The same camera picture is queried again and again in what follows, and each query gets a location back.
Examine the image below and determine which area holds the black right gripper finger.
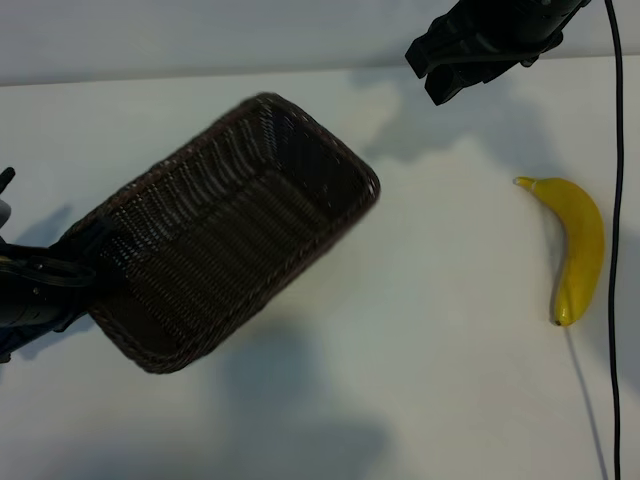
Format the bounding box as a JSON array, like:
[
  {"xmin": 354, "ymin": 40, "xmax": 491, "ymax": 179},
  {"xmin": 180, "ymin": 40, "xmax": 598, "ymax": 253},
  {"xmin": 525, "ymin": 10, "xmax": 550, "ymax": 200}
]
[
  {"xmin": 420, "ymin": 52, "xmax": 518, "ymax": 106},
  {"xmin": 404, "ymin": 13, "xmax": 478, "ymax": 79}
]

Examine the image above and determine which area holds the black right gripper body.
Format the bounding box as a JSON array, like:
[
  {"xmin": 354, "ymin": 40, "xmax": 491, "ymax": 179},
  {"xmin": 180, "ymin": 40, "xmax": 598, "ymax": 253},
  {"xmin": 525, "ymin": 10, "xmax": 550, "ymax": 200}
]
[{"xmin": 447, "ymin": 0, "xmax": 564, "ymax": 64}]

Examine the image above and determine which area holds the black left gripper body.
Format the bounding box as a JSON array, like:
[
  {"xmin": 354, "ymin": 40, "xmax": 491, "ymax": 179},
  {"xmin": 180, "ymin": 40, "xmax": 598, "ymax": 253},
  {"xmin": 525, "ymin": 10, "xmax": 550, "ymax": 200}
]
[{"xmin": 0, "ymin": 238, "xmax": 99, "ymax": 351}]

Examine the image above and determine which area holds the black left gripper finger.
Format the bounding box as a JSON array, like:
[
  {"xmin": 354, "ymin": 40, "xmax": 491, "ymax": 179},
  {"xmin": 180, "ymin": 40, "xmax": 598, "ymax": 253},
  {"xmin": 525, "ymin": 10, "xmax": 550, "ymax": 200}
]
[{"xmin": 74, "ymin": 217, "xmax": 120, "ymax": 274}]

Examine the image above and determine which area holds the dark brown woven basket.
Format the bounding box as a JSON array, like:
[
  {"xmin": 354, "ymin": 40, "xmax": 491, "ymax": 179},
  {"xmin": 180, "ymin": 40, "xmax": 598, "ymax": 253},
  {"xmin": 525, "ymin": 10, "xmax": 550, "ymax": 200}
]
[{"xmin": 59, "ymin": 92, "xmax": 382, "ymax": 375}]

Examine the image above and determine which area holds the yellow banana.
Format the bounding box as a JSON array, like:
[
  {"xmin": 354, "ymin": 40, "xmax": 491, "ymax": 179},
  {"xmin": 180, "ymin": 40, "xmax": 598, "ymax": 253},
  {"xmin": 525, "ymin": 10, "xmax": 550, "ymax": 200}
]
[{"xmin": 513, "ymin": 175, "xmax": 606, "ymax": 328}]

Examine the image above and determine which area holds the black cable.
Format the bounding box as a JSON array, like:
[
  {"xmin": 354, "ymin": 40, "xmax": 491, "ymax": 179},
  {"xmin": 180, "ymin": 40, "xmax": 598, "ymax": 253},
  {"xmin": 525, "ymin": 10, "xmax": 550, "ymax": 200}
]
[{"xmin": 603, "ymin": 0, "xmax": 624, "ymax": 480}]

